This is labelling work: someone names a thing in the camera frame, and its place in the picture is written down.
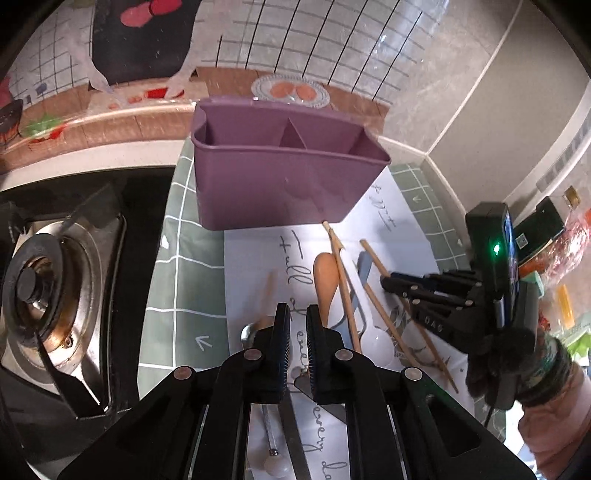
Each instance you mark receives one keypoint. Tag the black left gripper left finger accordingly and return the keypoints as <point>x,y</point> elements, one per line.
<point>255,376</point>

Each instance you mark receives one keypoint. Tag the purple plastic utensil caddy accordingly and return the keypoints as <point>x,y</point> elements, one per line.
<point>269,164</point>

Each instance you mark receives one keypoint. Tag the green white printed table mat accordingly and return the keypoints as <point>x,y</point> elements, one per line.
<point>207,285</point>

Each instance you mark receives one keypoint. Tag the gloved right hand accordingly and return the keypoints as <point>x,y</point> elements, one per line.
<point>541,374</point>

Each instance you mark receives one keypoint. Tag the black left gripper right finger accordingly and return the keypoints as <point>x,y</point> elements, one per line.
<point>343,376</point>

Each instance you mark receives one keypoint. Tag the orange wooden spoon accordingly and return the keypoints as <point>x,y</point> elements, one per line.
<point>326,277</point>

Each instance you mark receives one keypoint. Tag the blue plastic spoon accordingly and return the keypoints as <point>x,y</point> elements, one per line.
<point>357,274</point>

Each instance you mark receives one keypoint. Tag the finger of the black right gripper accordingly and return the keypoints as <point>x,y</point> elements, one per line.
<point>449,317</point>
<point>449,282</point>

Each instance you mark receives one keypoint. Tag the snack packages on counter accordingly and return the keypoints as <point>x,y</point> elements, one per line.
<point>562,271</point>

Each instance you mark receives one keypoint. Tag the white plastic spoon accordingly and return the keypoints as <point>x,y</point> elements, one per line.
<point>377,345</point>

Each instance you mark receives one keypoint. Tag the small steel spoon white knob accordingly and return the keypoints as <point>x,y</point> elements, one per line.
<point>276,465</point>

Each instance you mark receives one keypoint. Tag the black box with label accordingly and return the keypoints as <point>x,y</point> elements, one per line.
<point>538,230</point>

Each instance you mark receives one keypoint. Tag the pink sleeved right forearm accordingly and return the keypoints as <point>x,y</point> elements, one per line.
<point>555,430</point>

